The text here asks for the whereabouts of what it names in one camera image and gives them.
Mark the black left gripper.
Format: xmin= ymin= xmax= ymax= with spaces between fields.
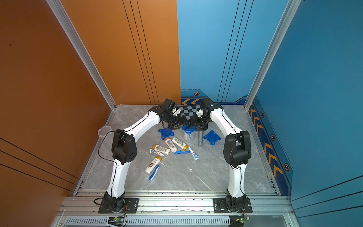
xmin=166 ymin=113 xmax=190 ymax=130

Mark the blue lid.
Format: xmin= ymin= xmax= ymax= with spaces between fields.
xmin=158 ymin=128 xmax=175 ymax=140
xmin=182 ymin=125 xmax=196 ymax=135
xmin=203 ymin=131 xmax=221 ymax=146

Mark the white bottle orange cap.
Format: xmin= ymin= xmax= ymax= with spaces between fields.
xmin=172 ymin=137 xmax=189 ymax=150
xmin=164 ymin=137 xmax=177 ymax=153
xmin=152 ymin=144 xmax=171 ymax=155
xmin=145 ymin=156 xmax=162 ymax=174

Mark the blue toothbrush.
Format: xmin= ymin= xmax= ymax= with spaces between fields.
xmin=148 ymin=165 xmax=160 ymax=182
xmin=174 ymin=150 xmax=190 ymax=155

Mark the clear plastic container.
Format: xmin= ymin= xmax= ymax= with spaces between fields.
xmin=182 ymin=125 xmax=196 ymax=141
xmin=97 ymin=126 xmax=112 ymax=138

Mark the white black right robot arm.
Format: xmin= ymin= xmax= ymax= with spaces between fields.
xmin=190 ymin=105 xmax=252 ymax=213

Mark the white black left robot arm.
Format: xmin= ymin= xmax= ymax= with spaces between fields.
xmin=98 ymin=107 xmax=186 ymax=213

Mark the silver microphone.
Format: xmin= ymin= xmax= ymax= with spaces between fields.
xmin=198 ymin=131 xmax=204 ymax=147

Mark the black white checkerboard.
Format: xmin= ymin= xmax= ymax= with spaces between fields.
xmin=179 ymin=105 xmax=201 ymax=121

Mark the blue lid by microphone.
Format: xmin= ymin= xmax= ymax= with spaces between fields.
xmin=203 ymin=131 xmax=221 ymax=146

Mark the toothpaste tube right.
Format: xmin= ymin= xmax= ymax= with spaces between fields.
xmin=189 ymin=146 xmax=199 ymax=160

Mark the toothpaste tube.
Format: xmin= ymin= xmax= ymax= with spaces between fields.
xmin=189 ymin=146 xmax=199 ymax=160
xmin=150 ymin=149 xmax=164 ymax=157

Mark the toothpaste tube left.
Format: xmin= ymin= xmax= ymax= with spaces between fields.
xmin=150 ymin=149 xmax=164 ymax=157

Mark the circuit board right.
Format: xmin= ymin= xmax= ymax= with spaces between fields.
xmin=228 ymin=216 xmax=250 ymax=227

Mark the green circuit board left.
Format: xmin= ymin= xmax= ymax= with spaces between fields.
xmin=107 ymin=216 xmax=127 ymax=227

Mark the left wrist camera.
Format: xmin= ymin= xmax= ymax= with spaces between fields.
xmin=162 ymin=99 xmax=176 ymax=113

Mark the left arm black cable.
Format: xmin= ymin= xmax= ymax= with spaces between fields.
xmin=97 ymin=129 xmax=120 ymax=165

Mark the aluminium front rail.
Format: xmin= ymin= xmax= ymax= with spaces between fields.
xmin=57 ymin=190 xmax=294 ymax=216

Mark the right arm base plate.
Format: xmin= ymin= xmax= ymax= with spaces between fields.
xmin=213 ymin=197 xmax=253 ymax=214

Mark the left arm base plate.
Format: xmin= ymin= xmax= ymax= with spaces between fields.
xmin=98 ymin=198 xmax=140 ymax=214

